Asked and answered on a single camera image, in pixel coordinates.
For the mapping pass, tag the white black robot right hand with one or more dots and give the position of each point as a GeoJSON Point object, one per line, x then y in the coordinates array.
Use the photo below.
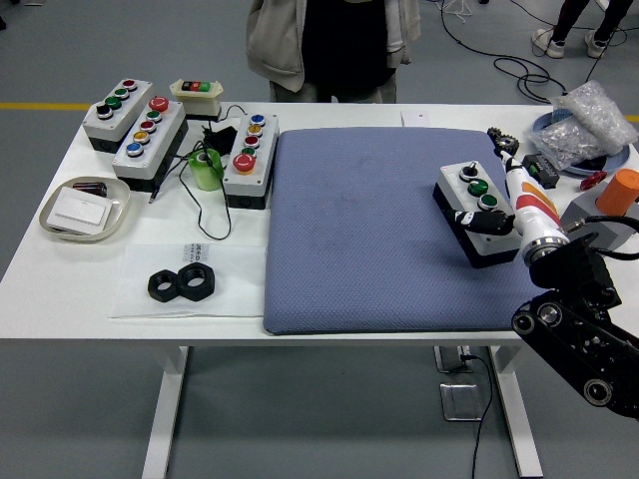
{"type": "Point", "coordinates": [531, 219]}

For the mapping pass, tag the grey four-button control box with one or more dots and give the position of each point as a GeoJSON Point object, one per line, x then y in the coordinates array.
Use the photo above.
{"type": "Point", "coordinates": [456, 178]}

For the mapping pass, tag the grey five-button box, yellow collar mushroom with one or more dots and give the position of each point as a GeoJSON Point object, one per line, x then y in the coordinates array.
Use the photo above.
{"type": "Point", "coordinates": [264, 149]}

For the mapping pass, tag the grey five-button box, blue button end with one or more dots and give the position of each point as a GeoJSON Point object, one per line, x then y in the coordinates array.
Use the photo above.
{"type": "Point", "coordinates": [165, 132]}

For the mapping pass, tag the black module with green terminals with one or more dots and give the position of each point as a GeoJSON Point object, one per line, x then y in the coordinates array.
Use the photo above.
{"type": "Point", "coordinates": [544, 172]}

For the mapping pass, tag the grey angled block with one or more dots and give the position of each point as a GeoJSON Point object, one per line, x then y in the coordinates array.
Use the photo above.
{"type": "Point", "coordinates": [581, 209]}

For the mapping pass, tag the small red part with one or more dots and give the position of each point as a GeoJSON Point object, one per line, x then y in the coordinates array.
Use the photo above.
{"type": "Point", "coordinates": [593, 180]}

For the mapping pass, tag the black gear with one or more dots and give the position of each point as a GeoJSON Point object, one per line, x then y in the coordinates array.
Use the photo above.
{"type": "Point", "coordinates": [510, 145]}
{"type": "Point", "coordinates": [494, 134]}

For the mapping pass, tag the clear bag of metal parts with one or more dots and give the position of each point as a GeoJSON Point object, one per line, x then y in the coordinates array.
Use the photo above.
{"type": "Point", "coordinates": [564, 142]}

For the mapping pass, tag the orange cylinder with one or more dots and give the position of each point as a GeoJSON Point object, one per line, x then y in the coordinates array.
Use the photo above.
{"type": "Point", "coordinates": [619, 192]}

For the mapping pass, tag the blue plate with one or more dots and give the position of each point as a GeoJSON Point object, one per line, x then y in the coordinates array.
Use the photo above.
{"type": "Point", "coordinates": [616, 159]}

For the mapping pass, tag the bubble wrap bag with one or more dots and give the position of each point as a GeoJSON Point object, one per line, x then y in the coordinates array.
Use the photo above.
{"type": "Point", "coordinates": [599, 115]}

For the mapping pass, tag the grey under-table box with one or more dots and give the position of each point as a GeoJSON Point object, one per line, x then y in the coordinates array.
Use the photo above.
{"type": "Point", "coordinates": [449, 359]}

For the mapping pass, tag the blue-grey textured mat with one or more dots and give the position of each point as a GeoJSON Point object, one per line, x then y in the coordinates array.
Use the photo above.
{"type": "Point", "coordinates": [359, 224]}

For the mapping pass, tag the person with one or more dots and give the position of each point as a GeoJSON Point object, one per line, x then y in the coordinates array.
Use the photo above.
{"type": "Point", "coordinates": [339, 45]}
{"type": "Point", "coordinates": [554, 47]}

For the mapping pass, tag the white table leg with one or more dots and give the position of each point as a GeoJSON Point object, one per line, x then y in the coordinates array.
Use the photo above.
{"type": "Point", "coordinates": [165, 414]}
{"type": "Point", "coordinates": [519, 414]}

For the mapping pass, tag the metal floor socket plate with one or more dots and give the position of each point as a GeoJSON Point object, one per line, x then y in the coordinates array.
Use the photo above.
{"type": "Point", "coordinates": [460, 401]}

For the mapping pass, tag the clear printed plastic bag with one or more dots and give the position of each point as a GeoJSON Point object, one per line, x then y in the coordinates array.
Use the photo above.
{"type": "Point", "coordinates": [234, 279]}

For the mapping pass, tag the black power adapter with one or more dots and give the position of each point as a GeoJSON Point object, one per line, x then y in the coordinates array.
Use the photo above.
{"type": "Point", "coordinates": [222, 139]}

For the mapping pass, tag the green tape roll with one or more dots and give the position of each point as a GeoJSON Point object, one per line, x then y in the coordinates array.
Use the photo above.
{"type": "Point", "coordinates": [205, 172]}

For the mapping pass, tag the black hex nut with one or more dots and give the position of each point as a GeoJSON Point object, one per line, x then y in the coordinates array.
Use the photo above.
{"type": "Point", "coordinates": [157, 292]}
{"type": "Point", "coordinates": [205, 292]}

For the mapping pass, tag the white rounded tray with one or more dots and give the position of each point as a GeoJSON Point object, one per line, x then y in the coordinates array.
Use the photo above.
{"type": "Point", "coordinates": [117, 192]}

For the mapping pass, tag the grey box with black knob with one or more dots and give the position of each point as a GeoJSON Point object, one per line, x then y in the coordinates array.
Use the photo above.
{"type": "Point", "coordinates": [125, 117]}

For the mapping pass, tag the dark small batteries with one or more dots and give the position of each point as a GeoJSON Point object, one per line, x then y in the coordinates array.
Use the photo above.
{"type": "Point", "coordinates": [92, 188]}

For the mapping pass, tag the cream red-green switch box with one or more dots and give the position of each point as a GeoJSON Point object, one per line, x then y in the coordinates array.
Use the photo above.
{"type": "Point", "coordinates": [199, 102]}

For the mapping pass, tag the white wall switch plate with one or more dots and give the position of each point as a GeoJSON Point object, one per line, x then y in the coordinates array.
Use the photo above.
{"type": "Point", "coordinates": [80, 205]}

